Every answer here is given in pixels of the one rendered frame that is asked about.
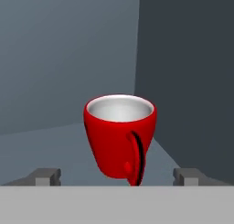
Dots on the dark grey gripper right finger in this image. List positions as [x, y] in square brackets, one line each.
[189, 174]

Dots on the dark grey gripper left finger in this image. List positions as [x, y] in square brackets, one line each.
[45, 175]

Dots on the red cup with white inside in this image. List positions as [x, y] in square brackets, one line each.
[112, 148]

